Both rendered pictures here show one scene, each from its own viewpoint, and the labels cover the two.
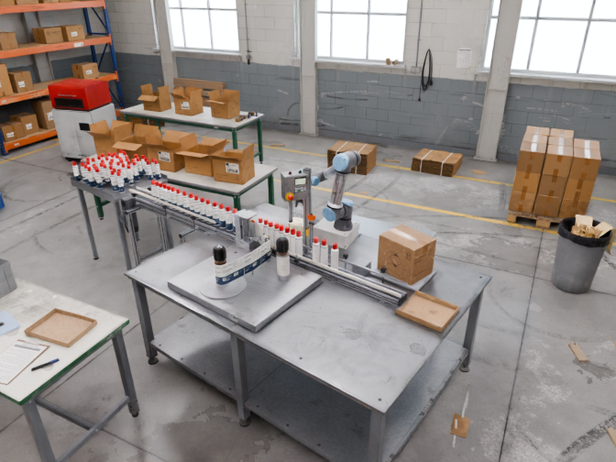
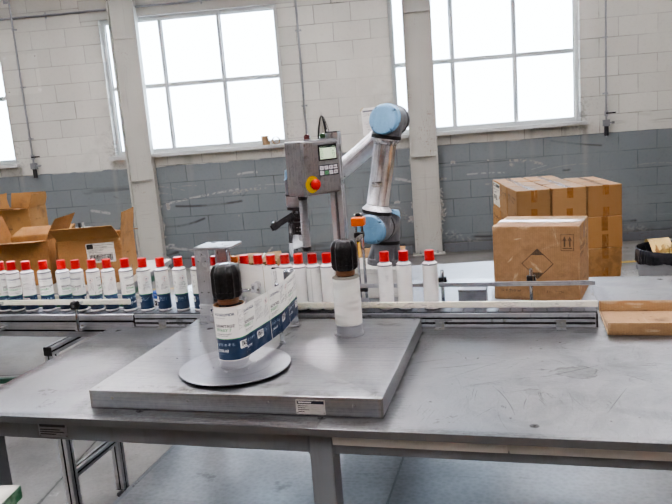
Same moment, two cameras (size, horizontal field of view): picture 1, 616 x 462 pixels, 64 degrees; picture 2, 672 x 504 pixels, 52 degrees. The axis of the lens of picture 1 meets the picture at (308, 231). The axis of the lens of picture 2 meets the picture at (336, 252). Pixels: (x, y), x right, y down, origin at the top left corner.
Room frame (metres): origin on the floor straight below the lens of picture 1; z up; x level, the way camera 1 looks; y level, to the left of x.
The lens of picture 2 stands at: (0.89, 0.97, 1.53)
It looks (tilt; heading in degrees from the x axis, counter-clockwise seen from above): 10 degrees down; 338
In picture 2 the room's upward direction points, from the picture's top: 4 degrees counter-clockwise
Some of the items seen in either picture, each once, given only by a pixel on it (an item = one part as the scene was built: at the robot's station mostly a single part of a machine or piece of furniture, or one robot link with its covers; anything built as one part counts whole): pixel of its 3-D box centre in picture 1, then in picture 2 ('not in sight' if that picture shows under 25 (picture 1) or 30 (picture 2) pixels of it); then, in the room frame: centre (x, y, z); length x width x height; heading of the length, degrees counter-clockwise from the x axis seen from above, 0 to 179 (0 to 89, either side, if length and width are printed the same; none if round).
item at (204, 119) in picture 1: (193, 137); not in sight; (7.71, 1.81, 0.39); 2.20 x 0.80 x 0.78; 63
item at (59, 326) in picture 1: (61, 326); not in sight; (2.39, 1.49, 0.82); 0.34 x 0.24 x 0.03; 69
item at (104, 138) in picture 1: (111, 139); not in sight; (5.70, 2.31, 0.97); 0.45 x 0.40 x 0.37; 155
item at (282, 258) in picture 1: (282, 258); (346, 287); (2.82, 0.17, 1.03); 0.09 x 0.09 x 0.30
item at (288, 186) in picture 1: (294, 185); (313, 167); (3.23, 0.09, 1.38); 0.17 x 0.10 x 0.19; 108
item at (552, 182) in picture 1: (552, 176); (552, 232); (5.74, -3.02, 0.45); 1.20 x 0.84 x 0.89; 155
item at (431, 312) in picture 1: (427, 310); (653, 316); (2.49, -0.73, 0.85); 0.30 x 0.26 x 0.04; 53
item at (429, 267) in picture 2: (335, 257); (430, 279); (2.91, -0.18, 0.98); 0.05 x 0.05 x 0.20
